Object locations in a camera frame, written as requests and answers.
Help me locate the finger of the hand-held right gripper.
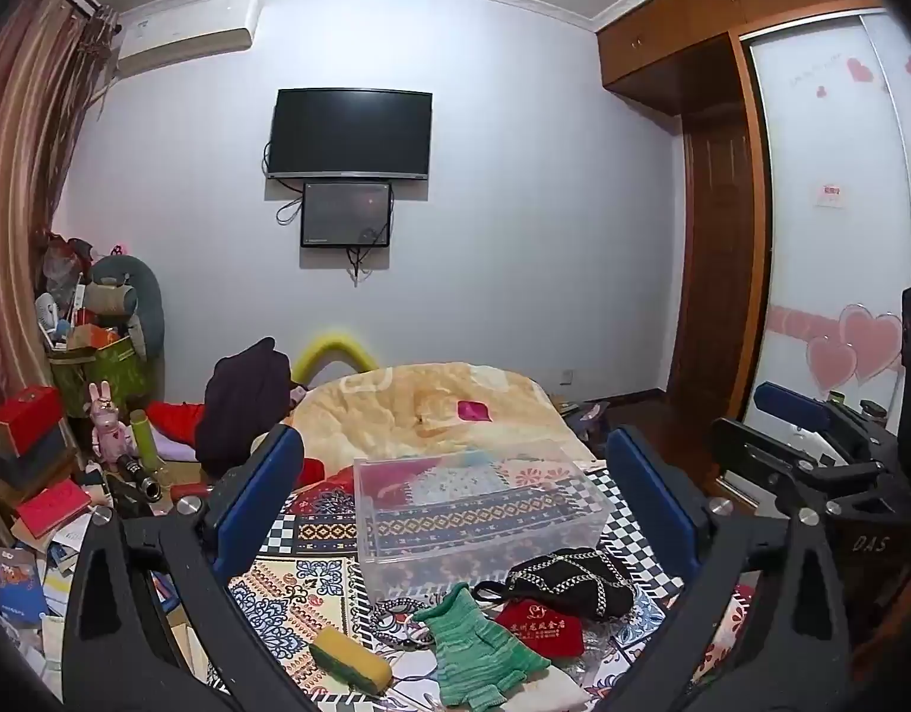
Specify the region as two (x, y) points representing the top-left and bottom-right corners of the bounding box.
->
(754, 381), (902, 462)
(711, 417), (885, 514)

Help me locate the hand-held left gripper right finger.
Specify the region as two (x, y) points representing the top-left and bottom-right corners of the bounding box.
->
(589, 426), (853, 712)

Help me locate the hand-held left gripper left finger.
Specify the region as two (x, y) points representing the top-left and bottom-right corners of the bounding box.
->
(61, 422), (330, 712)

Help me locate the black clothing pile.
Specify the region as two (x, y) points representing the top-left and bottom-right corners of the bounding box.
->
(195, 337), (294, 480)

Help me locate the colourful patterned blanket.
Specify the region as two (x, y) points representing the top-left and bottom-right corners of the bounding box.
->
(166, 452), (764, 712)

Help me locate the red cloth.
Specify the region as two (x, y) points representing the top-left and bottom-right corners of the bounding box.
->
(144, 400), (208, 447)

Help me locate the black white knit bag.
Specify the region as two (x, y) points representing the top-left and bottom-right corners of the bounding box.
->
(474, 547), (639, 621)

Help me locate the black metal tube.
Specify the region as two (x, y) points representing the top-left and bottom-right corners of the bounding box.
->
(117, 456), (164, 507)

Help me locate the green cylinder roll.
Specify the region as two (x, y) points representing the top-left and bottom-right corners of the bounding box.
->
(129, 409), (164, 473)

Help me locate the white heart-print sliding door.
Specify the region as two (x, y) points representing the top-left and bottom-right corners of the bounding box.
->
(748, 9), (911, 420)

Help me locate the beige quilt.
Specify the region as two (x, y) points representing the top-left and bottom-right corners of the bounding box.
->
(288, 363), (597, 470)

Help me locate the brown wooden door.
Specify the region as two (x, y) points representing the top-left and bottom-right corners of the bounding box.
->
(666, 107), (754, 417)

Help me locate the yellow foam tube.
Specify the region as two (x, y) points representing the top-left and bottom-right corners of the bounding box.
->
(291, 332), (375, 384)

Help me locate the clear plastic storage box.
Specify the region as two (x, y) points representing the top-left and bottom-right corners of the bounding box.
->
(353, 439), (618, 603)

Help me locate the pink rabbit figure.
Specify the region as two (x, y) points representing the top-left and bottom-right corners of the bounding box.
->
(88, 381), (138, 473)

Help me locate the red fabric pouch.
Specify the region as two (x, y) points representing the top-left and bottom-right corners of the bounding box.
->
(494, 597), (587, 658)

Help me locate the yellow green sponge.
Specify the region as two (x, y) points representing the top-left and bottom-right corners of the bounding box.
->
(309, 627), (394, 693)

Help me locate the green shopping bag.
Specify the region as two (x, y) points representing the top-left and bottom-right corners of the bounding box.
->
(49, 336), (153, 417)

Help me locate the red book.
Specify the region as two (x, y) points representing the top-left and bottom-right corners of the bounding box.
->
(16, 478), (93, 536)

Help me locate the grey plush pillow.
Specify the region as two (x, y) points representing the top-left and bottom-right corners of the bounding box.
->
(84, 256), (166, 370)

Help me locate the dark grey box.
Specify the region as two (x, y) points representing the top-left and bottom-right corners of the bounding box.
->
(0, 426), (78, 492)

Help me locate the green knit glove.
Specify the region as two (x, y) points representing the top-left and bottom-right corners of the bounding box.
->
(412, 582), (553, 709)

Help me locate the red box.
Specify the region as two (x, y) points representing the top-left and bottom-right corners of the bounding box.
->
(0, 387), (65, 455)

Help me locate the pile of papers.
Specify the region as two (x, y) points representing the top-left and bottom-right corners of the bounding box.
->
(0, 504), (200, 712)

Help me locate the small white fan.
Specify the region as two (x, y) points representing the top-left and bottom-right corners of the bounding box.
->
(35, 294), (64, 347)

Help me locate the striped brown curtain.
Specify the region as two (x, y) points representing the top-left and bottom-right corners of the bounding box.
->
(0, 0), (122, 420)

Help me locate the wooden overhead cabinet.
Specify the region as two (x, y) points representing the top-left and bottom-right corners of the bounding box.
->
(595, 0), (905, 117)

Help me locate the white air conditioner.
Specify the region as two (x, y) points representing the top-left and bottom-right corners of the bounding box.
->
(116, 0), (261, 80)

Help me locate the black monitor cable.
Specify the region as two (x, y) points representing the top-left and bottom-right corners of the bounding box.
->
(347, 222), (395, 284)

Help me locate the small black wall monitor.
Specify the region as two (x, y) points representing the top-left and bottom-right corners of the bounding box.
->
(300, 180), (394, 249)

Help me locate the black wall television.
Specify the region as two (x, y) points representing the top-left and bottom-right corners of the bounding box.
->
(266, 87), (434, 183)

